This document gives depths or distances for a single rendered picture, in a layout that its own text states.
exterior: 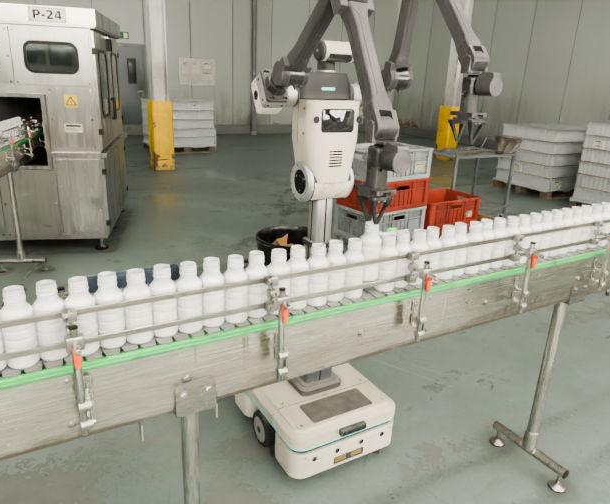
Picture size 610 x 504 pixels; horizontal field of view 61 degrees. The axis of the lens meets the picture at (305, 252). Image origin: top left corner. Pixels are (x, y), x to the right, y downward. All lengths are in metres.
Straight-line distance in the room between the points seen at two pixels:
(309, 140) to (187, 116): 8.85
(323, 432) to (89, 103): 3.46
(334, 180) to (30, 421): 1.31
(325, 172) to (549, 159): 6.54
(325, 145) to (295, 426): 1.10
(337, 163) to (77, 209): 3.28
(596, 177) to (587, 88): 5.08
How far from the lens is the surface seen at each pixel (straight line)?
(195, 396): 1.29
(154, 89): 8.85
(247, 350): 1.29
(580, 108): 12.73
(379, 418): 2.32
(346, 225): 3.89
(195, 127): 10.81
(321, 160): 1.96
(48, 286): 1.14
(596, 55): 12.68
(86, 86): 4.75
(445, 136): 11.38
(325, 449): 2.23
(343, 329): 1.42
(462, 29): 1.83
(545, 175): 8.36
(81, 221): 4.94
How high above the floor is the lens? 1.58
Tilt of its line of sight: 19 degrees down
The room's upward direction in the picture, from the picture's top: 3 degrees clockwise
